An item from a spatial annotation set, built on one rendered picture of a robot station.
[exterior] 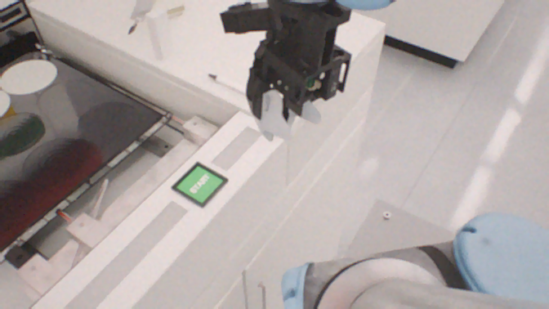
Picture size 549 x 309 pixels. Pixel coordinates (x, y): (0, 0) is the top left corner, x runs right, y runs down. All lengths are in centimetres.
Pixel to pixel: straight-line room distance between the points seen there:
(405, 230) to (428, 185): 123
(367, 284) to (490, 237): 14
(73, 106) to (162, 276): 42
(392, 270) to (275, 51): 26
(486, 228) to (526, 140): 184
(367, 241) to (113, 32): 59
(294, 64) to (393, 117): 170
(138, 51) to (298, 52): 44
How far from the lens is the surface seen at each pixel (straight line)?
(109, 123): 85
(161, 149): 85
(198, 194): 63
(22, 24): 108
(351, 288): 36
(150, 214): 63
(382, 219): 72
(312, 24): 46
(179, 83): 81
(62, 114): 90
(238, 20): 54
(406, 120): 217
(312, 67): 48
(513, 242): 46
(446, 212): 189
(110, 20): 97
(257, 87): 53
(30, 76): 100
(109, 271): 60
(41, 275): 69
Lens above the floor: 147
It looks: 49 degrees down
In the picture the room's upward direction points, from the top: straight up
